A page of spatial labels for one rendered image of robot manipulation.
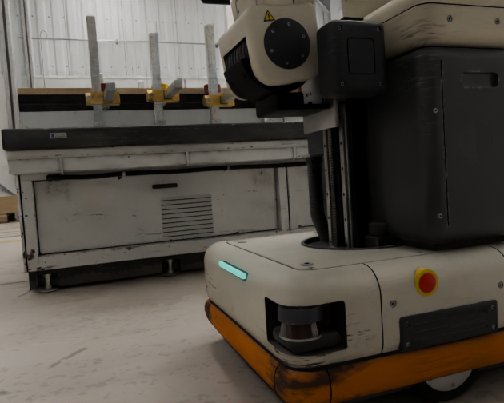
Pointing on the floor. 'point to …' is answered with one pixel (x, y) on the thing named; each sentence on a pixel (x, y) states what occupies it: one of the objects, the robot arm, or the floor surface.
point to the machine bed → (147, 200)
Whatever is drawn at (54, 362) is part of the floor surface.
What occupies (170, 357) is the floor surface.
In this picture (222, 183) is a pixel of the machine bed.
